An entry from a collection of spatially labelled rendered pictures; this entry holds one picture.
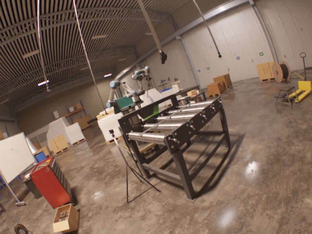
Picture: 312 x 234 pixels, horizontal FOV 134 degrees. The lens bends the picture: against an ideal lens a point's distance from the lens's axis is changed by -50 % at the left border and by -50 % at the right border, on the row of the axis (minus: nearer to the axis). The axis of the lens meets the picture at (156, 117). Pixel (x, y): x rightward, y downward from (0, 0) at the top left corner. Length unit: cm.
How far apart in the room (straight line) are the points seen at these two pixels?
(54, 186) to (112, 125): 365
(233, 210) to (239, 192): 26
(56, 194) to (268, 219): 301
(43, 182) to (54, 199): 36
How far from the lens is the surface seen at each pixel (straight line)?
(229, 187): 182
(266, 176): 193
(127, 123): 205
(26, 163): 554
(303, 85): 541
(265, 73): 865
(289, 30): 1172
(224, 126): 232
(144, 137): 161
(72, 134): 989
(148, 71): 221
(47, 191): 276
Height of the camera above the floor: 136
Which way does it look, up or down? 11 degrees down
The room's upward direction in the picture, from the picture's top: 20 degrees counter-clockwise
